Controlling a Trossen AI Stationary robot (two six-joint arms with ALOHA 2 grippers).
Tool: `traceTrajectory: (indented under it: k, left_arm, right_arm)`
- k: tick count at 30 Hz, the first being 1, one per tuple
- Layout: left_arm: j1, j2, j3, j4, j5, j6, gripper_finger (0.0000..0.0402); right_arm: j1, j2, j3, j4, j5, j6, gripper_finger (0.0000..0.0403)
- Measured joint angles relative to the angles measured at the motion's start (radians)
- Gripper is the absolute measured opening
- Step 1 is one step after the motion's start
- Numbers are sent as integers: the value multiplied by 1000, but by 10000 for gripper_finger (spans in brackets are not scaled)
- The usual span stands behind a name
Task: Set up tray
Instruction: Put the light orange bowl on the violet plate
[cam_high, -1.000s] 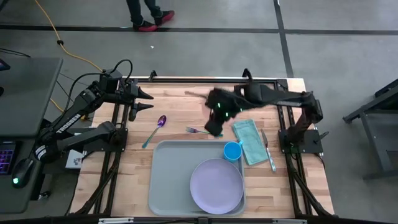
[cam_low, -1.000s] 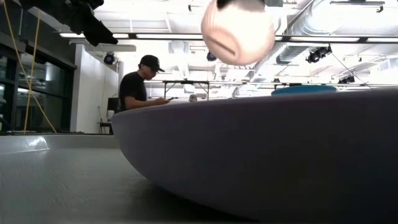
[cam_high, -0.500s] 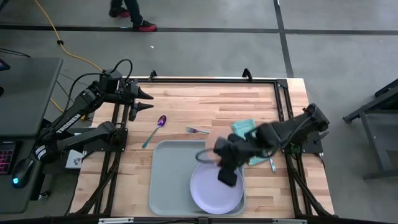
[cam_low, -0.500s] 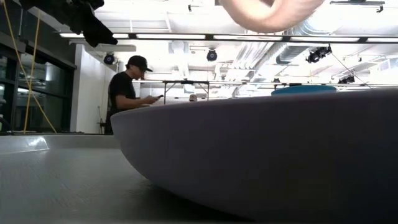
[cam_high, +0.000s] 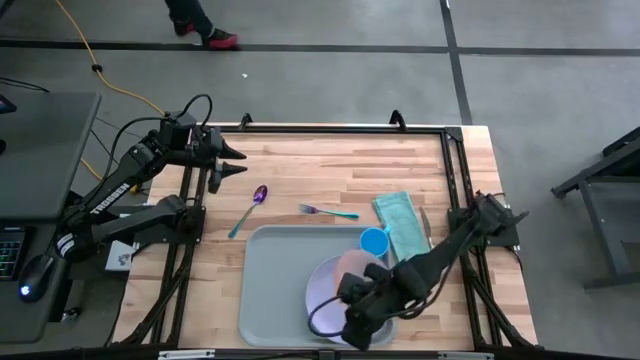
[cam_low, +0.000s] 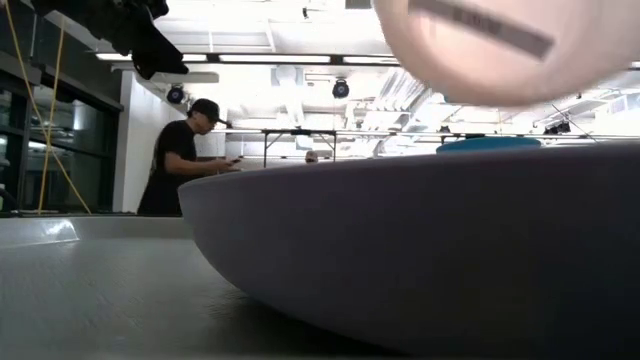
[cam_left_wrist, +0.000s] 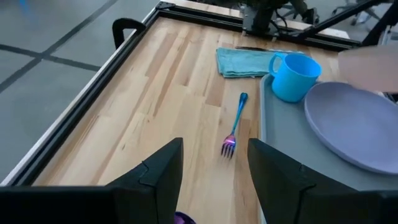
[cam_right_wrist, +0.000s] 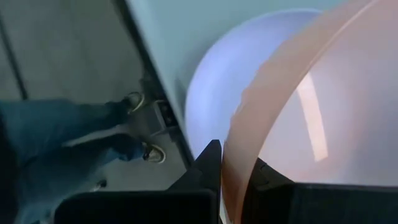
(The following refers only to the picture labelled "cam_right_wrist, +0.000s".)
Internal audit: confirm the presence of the lavender plate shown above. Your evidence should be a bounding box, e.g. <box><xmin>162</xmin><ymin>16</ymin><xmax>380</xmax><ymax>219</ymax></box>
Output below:
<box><xmin>185</xmin><ymin>8</ymin><xmax>324</xmax><ymax>159</ymax></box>

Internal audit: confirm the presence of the black aluminium table frame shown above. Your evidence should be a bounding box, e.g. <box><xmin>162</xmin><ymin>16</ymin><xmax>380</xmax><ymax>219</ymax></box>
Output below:
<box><xmin>111</xmin><ymin>0</ymin><xmax>197</xmax><ymax>170</ymax></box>

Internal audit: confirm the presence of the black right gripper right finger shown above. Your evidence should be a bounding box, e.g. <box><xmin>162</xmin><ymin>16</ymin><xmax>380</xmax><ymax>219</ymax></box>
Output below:
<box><xmin>241</xmin><ymin>157</ymin><xmax>398</xmax><ymax>224</ymax></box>

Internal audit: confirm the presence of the person's shoe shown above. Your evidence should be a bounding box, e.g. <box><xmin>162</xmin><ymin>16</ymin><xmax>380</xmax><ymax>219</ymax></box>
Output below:
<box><xmin>142</xmin><ymin>142</ymin><xmax>167</xmax><ymax>164</ymax></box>
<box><xmin>123</xmin><ymin>91</ymin><xmax>146</xmax><ymax>114</ymax></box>

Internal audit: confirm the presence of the grey bracket with black camera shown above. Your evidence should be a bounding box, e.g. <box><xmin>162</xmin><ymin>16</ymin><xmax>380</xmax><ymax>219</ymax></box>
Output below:
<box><xmin>152</xmin><ymin>99</ymin><xmax>180</xmax><ymax>136</ymax></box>

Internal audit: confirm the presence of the person's leg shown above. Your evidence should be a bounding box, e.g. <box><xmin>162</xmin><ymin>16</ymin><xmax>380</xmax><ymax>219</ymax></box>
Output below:
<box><xmin>0</xmin><ymin>98</ymin><xmax>133</xmax><ymax>147</ymax></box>
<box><xmin>0</xmin><ymin>133</ymin><xmax>147</xmax><ymax>224</ymax></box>

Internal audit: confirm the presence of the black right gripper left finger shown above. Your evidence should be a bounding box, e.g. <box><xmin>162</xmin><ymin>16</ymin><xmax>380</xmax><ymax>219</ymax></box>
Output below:
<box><xmin>54</xmin><ymin>139</ymin><xmax>222</xmax><ymax>224</ymax></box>

